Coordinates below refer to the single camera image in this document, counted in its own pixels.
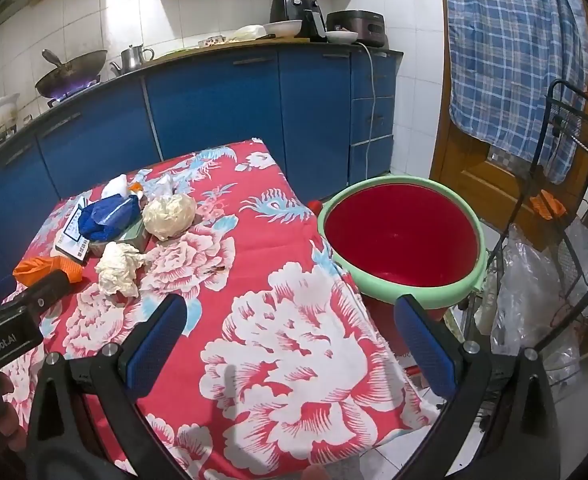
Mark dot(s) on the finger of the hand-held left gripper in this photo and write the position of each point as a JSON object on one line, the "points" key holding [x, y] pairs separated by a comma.
{"points": [[49, 287]]}

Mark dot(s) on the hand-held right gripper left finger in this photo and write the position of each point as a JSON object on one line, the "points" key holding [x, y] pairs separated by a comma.
{"points": [[159, 340]]}

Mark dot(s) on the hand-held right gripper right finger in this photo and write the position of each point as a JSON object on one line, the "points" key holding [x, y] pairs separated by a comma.
{"points": [[424, 350]]}

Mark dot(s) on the white printed card packet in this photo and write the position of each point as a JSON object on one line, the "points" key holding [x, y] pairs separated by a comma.
{"points": [[69, 237]]}

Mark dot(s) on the white paper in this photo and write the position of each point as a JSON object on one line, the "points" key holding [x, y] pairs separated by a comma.
{"points": [[119, 270]]}

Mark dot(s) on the blue plastic bag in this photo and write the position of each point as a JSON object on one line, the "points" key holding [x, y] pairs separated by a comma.
{"points": [[106, 215]]}

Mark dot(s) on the green box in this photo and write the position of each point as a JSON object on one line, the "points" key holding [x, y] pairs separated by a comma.
{"points": [[133, 236]]}

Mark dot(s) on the white tissue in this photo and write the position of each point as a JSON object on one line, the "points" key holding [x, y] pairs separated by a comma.
{"points": [[115, 186]]}

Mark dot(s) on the red bucket with green rim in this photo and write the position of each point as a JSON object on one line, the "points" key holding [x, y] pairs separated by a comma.
{"points": [[399, 230]]}

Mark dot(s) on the cream paper ball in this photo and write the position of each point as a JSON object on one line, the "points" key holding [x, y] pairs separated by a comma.
{"points": [[169, 216]]}

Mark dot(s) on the small orange white wrapper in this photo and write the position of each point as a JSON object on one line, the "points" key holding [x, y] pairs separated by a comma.
{"points": [[137, 192]]}

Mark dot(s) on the red floral tablecloth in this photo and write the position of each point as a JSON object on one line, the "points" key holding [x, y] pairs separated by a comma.
{"points": [[284, 280]]}

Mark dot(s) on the wooden door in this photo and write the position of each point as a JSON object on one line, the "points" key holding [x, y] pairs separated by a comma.
{"points": [[466, 170]]}

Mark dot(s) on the gas stove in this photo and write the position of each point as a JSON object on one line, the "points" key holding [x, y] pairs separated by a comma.
{"points": [[71, 96]]}

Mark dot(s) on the dark wok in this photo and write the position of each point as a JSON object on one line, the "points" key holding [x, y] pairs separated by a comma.
{"points": [[71, 72]]}

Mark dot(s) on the blue kitchen cabinet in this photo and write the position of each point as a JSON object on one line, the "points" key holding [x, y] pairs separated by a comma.
{"points": [[214, 105]]}

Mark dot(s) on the steel kettle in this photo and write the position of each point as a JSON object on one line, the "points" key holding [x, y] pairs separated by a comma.
{"points": [[133, 59]]}

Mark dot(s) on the small patterned dish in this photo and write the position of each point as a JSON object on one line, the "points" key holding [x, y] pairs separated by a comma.
{"points": [[212, 40]]}

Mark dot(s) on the blue plaid cloth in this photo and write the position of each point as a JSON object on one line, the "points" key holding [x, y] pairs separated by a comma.
{"points": [[509, 60]]}

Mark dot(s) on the pale bag on counter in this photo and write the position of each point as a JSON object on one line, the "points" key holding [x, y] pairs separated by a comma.
{"points": [[248, 33]]}

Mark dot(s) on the white bowl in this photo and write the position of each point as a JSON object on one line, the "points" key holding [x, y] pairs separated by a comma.
{"points": [[283, 28], [341, 36]]}

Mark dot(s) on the dark rice cooker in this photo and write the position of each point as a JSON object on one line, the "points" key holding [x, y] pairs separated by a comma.
{"points": [[359, 25]]}

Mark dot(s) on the black air fryer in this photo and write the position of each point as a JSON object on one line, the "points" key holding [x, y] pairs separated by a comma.
{"points": [[291, 7]]}

